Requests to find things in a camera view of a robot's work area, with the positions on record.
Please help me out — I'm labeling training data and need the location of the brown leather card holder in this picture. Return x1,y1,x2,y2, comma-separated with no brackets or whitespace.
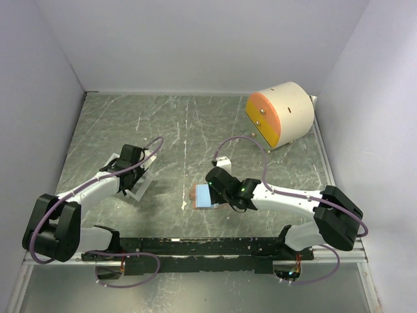
189,183,226,210

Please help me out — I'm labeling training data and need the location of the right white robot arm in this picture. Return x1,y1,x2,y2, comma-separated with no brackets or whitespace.
205,166,363,260

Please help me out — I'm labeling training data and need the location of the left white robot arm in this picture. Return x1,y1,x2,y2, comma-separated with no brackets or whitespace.
22,144,156,265

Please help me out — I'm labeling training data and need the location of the white card tray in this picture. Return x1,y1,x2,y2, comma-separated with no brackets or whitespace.
100,144,157,201

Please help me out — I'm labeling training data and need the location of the cream round drawer cabinet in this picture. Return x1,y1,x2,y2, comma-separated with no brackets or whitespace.
245,82,315,151

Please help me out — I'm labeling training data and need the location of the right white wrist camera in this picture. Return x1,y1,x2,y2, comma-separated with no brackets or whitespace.
213,156,232,174

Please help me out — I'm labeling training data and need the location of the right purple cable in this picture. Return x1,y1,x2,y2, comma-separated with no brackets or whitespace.
213,136,371,285

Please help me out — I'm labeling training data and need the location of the purple cable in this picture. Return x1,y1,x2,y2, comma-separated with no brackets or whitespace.
28,136,164,288
213,136,371,285

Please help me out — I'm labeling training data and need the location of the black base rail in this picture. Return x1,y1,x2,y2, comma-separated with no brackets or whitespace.
118,237,313,274

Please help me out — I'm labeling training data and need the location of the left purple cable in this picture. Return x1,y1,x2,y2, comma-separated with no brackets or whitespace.
28,136,164,288

